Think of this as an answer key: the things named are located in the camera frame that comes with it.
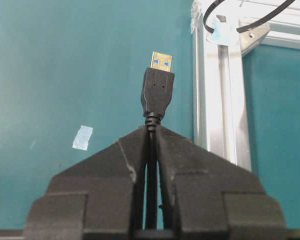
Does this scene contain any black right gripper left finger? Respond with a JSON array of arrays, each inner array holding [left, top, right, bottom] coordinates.
[[24, 126, 148, 240]]

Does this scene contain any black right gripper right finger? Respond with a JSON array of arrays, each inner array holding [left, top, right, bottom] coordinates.
[[156, 126, 287, 240]]

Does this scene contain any black USB cable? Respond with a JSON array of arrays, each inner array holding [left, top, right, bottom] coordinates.
[[140, 0, 296, 230]]

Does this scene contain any blue tape piece on table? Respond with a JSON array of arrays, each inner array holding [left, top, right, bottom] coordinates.
[[72, 125, 93, 151]]

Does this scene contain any aluminium extrusion frame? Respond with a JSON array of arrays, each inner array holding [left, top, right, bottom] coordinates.
[[191, 0, 300, 170]]

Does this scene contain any silver corner bracket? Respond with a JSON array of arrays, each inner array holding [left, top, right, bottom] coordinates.
[[239, 23, 270, 56]]

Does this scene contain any blue tape on frame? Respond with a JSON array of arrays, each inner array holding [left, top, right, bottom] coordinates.
[[208, 18, 233, 46]]

